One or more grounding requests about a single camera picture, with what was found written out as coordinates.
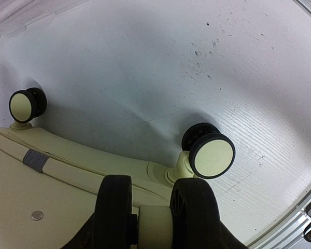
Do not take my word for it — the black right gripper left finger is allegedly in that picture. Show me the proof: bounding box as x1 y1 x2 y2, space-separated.
62 212 104 249

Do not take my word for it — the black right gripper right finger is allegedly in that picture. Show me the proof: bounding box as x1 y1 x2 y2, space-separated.
212 220 248 249

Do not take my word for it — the pale green hard-shell suitcase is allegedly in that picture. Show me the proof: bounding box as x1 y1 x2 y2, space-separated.
0 88 235 248

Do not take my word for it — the white plastic drawer organizer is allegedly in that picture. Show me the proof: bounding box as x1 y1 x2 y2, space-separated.
0 1 78 36

